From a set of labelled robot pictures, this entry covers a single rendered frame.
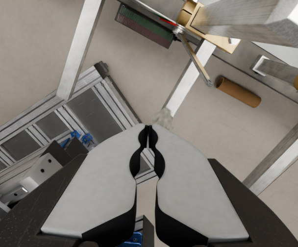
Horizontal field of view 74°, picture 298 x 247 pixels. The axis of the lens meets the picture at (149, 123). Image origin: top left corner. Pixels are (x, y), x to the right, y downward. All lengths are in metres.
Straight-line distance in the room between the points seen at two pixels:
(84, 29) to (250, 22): 0.36
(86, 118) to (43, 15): 0.65
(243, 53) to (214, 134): 0.99
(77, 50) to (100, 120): 0.82
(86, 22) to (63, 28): 0.94
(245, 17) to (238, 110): 1.36
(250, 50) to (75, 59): 0.48
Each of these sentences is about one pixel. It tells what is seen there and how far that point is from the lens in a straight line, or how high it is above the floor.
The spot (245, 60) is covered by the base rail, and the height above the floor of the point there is 0.70.
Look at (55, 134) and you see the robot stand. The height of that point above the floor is 0.21.
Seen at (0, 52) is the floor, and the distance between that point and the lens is 1.63.
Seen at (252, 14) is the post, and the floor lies 1.13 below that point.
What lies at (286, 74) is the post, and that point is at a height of 0.86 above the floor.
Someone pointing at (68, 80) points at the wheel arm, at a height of 0.86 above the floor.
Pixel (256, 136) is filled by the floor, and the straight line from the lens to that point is 1.71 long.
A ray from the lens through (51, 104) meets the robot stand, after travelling 1.30.
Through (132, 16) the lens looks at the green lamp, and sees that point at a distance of 0.61.
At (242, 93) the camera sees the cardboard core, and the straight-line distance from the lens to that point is 1.42.
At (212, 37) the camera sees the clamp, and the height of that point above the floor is 0.87.
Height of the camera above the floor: 1.31
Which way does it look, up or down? 64 degrees down
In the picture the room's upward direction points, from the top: 178 degrees counter-clockwise
